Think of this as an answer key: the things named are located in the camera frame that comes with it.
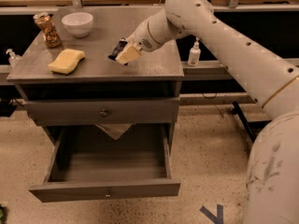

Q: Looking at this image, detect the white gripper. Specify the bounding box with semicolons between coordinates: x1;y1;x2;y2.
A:
115;18;162;65

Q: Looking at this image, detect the dark rxbar blueberry bar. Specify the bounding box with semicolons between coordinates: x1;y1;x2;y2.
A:
108;38;128;61

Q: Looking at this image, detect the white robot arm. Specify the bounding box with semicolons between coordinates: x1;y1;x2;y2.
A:
112;0;299;224

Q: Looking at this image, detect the closed grey top drawer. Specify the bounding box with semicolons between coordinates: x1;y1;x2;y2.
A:
24;98;179;126

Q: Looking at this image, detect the grey wooden drawer cabinet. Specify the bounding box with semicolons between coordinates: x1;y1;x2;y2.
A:
7;7;183;135

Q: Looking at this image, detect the beige cloth under drawer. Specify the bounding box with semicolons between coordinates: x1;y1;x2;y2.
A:
96;124;131;140

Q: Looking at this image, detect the open grey middle drawer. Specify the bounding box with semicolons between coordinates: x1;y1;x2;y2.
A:
29;124;180;203

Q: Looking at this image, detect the white ceramic bowl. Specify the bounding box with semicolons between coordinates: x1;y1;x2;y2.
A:
62;12;93;37

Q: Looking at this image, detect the yellow sponge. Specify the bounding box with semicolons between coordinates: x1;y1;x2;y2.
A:
48;49;85;75

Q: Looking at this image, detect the white pump lotion bottle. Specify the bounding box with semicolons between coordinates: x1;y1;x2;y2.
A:
187;39;201;67

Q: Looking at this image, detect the black rolling stand leg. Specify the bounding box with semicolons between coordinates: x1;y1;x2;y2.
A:
233;102;258;142

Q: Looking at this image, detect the blue tape floor marker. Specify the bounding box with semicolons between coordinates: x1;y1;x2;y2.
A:
200;204;224;224

